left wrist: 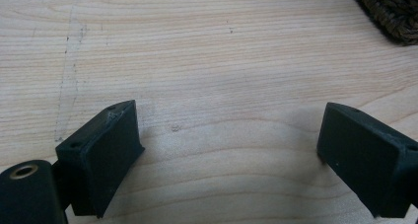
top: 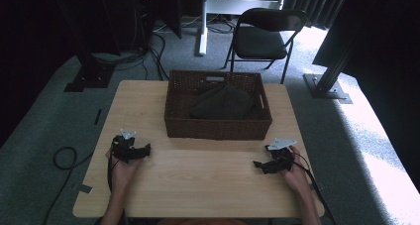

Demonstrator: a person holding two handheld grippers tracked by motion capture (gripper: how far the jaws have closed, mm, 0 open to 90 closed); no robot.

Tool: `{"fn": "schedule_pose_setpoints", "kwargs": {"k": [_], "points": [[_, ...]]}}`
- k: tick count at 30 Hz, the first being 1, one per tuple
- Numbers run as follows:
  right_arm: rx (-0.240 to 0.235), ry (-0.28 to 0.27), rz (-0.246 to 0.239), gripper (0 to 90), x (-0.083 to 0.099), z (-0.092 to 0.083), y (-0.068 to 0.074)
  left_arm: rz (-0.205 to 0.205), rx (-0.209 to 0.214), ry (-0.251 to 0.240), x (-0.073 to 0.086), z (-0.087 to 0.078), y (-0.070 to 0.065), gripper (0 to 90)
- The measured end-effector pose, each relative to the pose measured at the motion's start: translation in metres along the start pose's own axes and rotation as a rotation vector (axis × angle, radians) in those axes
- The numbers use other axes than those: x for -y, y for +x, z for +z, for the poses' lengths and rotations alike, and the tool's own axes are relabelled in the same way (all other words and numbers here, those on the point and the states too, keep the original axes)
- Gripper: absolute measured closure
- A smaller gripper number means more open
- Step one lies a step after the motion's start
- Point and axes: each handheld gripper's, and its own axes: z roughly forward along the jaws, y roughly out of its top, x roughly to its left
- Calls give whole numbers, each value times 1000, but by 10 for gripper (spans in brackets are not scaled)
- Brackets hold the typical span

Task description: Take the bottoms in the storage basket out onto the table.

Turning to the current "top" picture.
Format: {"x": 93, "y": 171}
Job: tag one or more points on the dark cloth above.
{"x": 222, "y": 103}

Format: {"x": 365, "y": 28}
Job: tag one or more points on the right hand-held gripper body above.
{"x": 280, "y": 154}

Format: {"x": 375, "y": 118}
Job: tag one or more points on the person's right hand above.
{"x": 297, "y": 175}

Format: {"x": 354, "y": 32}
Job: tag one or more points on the dark curtain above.
{"x": 313, "y": 3}

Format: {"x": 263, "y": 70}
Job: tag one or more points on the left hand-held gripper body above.
{"x": 124, "y": 146}

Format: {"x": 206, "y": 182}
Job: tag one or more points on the black folding chair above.
{"x": 262, "y": 40}

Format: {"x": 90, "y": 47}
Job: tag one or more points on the person's left hand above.
{"x": 123, "y": 170}

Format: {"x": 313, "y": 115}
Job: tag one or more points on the grey tape strip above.
{"x": 85, "y": 188}

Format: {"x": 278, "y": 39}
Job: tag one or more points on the white metal desk frame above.
{"x": 211, "y": 17}

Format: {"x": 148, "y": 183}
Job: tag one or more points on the brown wicker basket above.
{"x": 218, "y": 104}

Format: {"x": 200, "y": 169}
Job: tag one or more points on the black tape strip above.
{"x": 98, "y": 116}

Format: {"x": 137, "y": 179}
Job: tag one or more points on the black metal stand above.
{"x": 90, "y": 69}
{"x": 330, "y": 76}

